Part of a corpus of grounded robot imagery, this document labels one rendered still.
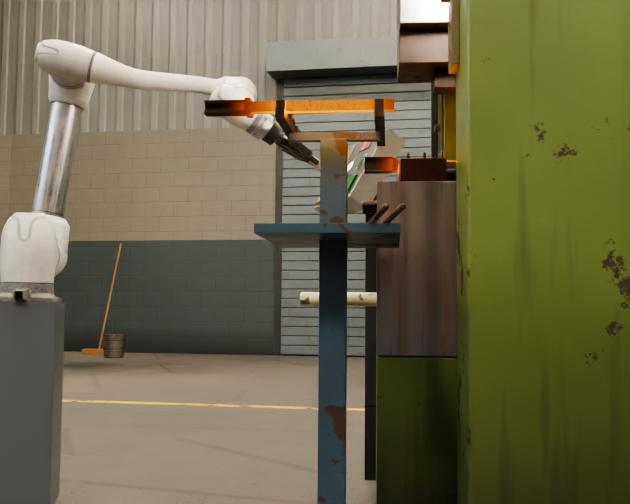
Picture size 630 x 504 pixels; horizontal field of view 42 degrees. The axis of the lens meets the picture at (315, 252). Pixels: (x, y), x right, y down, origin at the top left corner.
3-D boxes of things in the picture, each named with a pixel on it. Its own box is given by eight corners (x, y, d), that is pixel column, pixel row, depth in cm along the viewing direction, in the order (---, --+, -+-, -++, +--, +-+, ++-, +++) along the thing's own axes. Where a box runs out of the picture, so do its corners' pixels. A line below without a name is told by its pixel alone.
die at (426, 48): (399, 62, 225) (399, 29, 226) (397, 83, 245) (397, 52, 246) (553, 60, 222) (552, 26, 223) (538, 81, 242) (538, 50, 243)
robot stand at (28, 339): (-24, 513, 230) (-16, 301, 235) (-8, 497, 250) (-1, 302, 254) (49, 510, 234) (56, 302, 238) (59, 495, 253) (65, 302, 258)
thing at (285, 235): (253, 232, 166) (253, 223, 167) (280, 247, 206) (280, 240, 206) (400, 232, 164) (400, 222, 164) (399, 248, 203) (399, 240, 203)
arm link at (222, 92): (261, 111, 259) (263, 99, 270) (220, 83, 255) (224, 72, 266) (242, 137, 263) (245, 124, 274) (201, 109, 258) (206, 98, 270)
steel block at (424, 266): (376, 355, 206) (377, 181, 209) (376, 348, 243) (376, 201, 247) (602, 358, 201) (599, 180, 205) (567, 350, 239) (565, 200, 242)
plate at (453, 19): (451, 63, 198) (451, -5, 199) (448, 74, 207) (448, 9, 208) (459, 63, 198) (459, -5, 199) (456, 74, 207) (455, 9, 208)
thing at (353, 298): (299, 306, 264) (299, 290, 265) (301, 307, 270) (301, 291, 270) (435, 308, 261) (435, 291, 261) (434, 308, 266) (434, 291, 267)
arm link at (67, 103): (3, 275, 256) (18, 278, 277) (56, 283, 258) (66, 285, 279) (47, 40, 263) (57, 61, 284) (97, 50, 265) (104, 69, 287)
